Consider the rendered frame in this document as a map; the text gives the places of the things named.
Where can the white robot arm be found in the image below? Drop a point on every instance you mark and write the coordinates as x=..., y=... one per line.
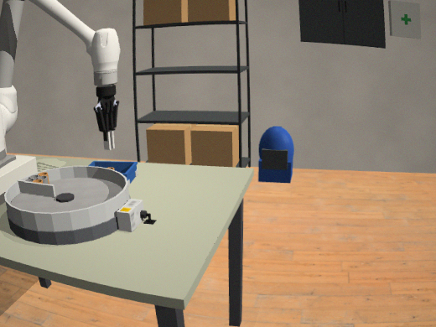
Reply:
x=102, y=46

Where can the blue square tray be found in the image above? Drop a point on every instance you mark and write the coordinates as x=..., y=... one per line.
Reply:
x=120, y=166

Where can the grey round turning table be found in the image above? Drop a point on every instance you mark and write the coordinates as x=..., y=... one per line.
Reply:
x=89, y=197

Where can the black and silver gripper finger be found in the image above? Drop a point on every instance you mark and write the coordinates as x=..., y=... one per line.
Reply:
x=102, y=116
x=112, y=116

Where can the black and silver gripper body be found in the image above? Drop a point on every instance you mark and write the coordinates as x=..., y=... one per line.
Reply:
x=104, y=94

